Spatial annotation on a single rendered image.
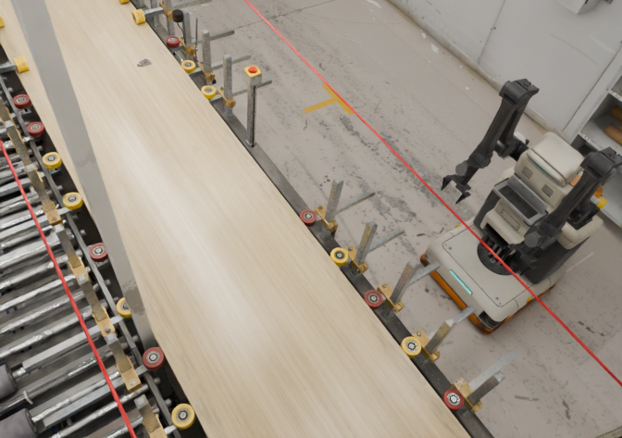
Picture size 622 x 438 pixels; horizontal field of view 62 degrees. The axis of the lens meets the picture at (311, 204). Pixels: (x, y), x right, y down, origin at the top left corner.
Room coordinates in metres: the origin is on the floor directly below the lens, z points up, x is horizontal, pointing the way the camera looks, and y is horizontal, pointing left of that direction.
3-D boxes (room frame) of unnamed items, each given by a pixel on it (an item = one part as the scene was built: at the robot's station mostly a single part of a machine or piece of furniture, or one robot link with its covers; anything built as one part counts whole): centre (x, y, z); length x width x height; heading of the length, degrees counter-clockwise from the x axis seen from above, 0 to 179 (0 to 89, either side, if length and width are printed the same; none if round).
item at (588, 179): (1.40, -1.01, 1.40); 0.11 x 0.06 x 0.43; 43
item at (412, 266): (1.11, -0.44, 0.94); 0.04 x 0.04 x 0.48; 43
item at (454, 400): (0.71, -0.68, 0.85); 0.08 x 0.08 x 0.11
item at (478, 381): (0.84, -0.82, 0.81); 0.43 x 0.03 x 0.04; 133
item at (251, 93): (2.02, 0.40, 0.93); 0.05 x 0.05 x 0.45; 43
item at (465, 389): (0.76, -0.76, 0.81); 0.14 x 0.06 x 0.05; 43
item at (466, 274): (1.87, -1.21, 0.16); 0.67 x 0.64 x 0.25; 133
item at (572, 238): (1.93, -1.27, 0.59); 0.55 x 0.34 x 0.83; 43
